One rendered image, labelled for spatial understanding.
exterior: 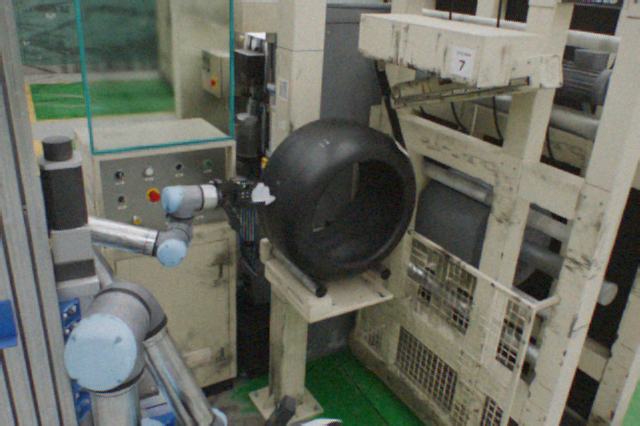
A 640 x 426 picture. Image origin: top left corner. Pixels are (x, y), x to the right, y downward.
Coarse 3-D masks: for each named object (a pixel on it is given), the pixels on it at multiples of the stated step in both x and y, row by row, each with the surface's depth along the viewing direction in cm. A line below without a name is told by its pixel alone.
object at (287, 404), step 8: (280, 400) 112; (288, 400) 110; (280, 408) 110; (288, 408) 109; (296, 408) 111; (272, 416) 112; (280, 416) 109; (288, 416) 109; (264, 424) 114; (272, 424) 109; (280, 424) 109
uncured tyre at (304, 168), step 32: (320, 128) 188; (352, 128) 186; (288, 160) 184; (320, 160) 177; (352, 160) 181; (384, 160) 187; (288, 192) 179; (320, 192) 179; (384, 192) 221; (288, 224) 181; (352, 224) 227; (384, 224) 219; (288, 256) 190; (320, 256) 189; (352, 256) 216; (384, 256) 205
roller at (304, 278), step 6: (276, 252) 218; (276, 258) 218; (282, 258) 214; (282, 264) 215; (288, 264) 210; (294, 270) 206; (300, 276) 203; (306, 276) 201; (306, 282) 200; (312, 282) 198; (318, 282) 197; (312, 288) 196; (318, 288) 194; (324, 288) 195; (318, 294) 195; (324, 294) 196
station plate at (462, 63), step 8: (456, 48) 165; (464, 48) 163; (456, 56) 166; (464, 56) 163; (472, 56) 160; (456, 64) 166; (464, 64) 164; (472, 64) 161; (456, 72) 167; (464, 72) 164; (472, 72) 162
